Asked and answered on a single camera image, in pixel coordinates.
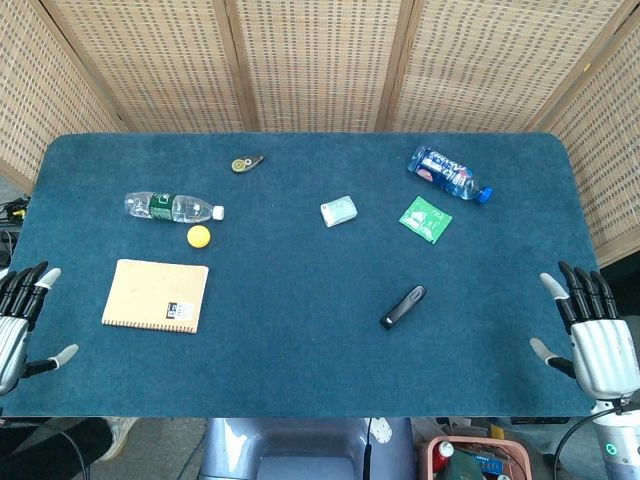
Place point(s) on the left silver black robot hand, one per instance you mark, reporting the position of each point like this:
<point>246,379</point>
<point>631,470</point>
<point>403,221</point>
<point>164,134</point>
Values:
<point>12,340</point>

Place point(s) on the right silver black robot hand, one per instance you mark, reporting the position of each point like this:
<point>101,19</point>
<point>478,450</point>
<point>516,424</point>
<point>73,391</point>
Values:
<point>602,355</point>

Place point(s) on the black stapler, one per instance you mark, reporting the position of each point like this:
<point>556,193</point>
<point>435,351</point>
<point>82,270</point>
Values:
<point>402,308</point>

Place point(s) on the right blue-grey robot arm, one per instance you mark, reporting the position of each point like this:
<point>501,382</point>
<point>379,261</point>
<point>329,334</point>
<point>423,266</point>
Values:
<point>622,445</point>

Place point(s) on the yellow spiral notebook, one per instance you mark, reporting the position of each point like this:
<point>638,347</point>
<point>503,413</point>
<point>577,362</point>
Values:
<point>152,295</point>

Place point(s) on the black trouser leg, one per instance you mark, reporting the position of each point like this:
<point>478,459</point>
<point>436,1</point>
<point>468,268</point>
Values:
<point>50,442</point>

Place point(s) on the pink plastic basket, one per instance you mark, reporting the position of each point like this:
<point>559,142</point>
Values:
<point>505,450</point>

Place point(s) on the white sneaker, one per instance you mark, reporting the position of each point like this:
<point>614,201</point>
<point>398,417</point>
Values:
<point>121,434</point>

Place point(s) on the green book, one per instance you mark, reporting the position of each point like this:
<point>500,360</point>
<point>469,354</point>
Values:
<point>465,467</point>

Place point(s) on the red bottle in basket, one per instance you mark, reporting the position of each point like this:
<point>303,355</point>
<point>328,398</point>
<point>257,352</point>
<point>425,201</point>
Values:
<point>442,457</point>

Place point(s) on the clear bottle green label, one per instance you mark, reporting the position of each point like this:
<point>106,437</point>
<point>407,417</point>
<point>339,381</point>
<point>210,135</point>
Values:
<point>162,206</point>

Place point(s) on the yellow ball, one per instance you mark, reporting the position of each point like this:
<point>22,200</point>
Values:
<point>198,236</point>

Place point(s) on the woven bamboo screen panel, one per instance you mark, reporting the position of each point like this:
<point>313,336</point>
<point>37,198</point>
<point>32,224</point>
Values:
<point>160,65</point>
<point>320,65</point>
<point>35,90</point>
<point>490,65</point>
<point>610,140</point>

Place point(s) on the green foil packet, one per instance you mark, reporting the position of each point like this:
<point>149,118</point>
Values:
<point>425,219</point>

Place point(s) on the white perforated plate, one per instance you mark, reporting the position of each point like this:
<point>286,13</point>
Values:
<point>381,431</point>

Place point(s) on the blue water bottle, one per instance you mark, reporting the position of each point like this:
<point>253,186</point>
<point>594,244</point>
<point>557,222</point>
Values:
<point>445,171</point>

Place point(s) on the blue felt table cover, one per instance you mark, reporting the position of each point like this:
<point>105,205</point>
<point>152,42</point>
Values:
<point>300,360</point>

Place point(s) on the small white mint box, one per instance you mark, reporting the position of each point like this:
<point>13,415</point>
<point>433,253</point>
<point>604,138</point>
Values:
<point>339,212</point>

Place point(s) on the blue-grey robot torso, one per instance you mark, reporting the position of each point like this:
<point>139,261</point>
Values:
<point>300,450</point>

